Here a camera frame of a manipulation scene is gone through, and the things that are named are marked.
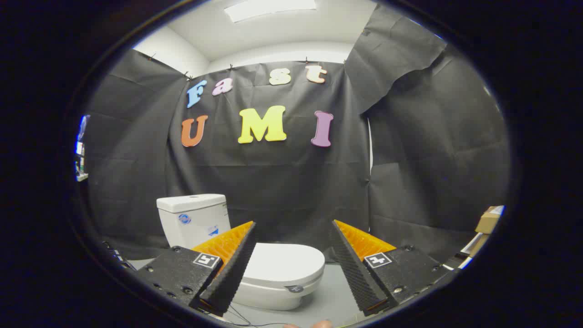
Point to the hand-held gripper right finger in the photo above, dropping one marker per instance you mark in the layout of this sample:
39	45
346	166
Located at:
360	278

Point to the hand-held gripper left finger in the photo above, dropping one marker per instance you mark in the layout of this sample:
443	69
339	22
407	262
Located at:
232	273

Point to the black backdrop cloth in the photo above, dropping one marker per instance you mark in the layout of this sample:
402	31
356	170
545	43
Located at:
282	182

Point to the brown cardboard box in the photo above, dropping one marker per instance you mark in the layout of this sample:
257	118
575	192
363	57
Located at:
488	221

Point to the ceiling light panel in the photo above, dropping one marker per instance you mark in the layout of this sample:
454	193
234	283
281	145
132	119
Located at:
268	9

